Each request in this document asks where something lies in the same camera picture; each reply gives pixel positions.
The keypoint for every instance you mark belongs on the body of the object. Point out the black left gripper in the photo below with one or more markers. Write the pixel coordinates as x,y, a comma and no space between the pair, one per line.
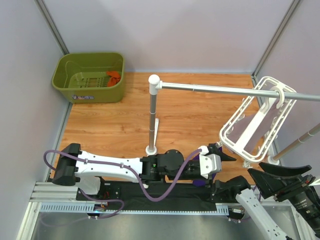
215,148

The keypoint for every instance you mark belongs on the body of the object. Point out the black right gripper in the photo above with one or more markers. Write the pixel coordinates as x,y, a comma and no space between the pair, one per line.
279,189

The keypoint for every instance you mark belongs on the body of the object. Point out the white clip sock hanger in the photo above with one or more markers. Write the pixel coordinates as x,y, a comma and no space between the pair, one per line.
251,136

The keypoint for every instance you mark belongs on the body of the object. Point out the purple cloth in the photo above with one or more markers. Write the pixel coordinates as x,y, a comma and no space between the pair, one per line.
202,181

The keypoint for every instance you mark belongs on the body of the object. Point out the orange sock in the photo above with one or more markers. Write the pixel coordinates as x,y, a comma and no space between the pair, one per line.
114,78

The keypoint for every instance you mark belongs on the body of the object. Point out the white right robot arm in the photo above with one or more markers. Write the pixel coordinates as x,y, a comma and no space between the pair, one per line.
239,190

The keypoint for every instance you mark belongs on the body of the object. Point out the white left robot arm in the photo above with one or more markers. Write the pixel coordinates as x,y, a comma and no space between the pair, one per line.
86,171

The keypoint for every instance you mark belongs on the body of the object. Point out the beige rack pole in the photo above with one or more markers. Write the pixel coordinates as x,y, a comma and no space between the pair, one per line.
275,160

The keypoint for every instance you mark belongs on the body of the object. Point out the white and grey drying rack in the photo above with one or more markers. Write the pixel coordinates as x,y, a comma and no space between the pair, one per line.
156,84

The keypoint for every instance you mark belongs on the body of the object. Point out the green plastic laundry basket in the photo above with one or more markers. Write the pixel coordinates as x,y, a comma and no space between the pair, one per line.
81,77

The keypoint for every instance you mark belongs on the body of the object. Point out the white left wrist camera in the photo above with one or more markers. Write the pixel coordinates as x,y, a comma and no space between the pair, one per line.
209,161

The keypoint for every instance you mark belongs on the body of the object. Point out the aluminium mounting rail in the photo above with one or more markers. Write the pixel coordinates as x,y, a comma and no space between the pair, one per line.
128,198

